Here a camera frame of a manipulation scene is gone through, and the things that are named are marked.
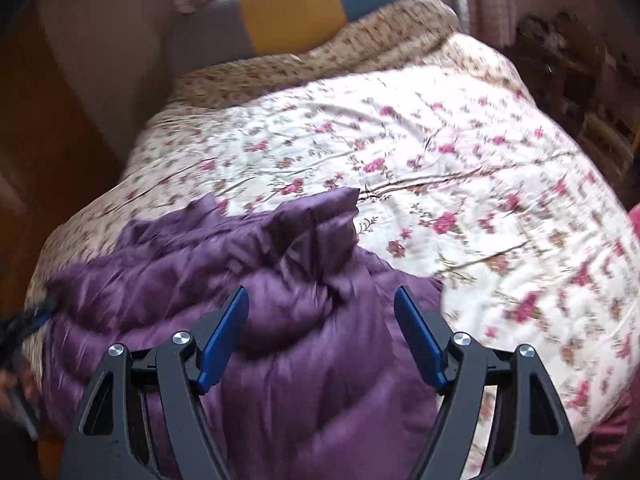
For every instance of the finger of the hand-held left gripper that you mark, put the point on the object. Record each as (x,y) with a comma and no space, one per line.
(222,340)
(35,317)
(417,337)

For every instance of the purple quilted down jacket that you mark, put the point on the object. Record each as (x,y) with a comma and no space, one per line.
(280,310)

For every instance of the brown wooden wardrobe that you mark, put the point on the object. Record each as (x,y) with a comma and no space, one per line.
(45,150)

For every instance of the floral cream quilt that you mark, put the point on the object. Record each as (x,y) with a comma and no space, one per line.
(450,160)

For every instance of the cluttered wooden shelf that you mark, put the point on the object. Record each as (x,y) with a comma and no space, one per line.
(580,90)

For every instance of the beige floral pillow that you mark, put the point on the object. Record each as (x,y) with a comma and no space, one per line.
(350,40)

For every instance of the grey yellow blue headboard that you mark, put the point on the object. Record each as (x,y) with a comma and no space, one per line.
(300,10)

